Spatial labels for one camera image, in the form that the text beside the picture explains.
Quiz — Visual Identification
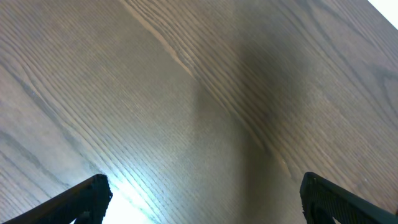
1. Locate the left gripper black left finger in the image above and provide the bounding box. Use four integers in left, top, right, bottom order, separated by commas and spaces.
4, 174, 113, 224

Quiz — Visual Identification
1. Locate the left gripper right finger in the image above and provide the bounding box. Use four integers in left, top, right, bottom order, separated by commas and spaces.
300, 172, 397, 224

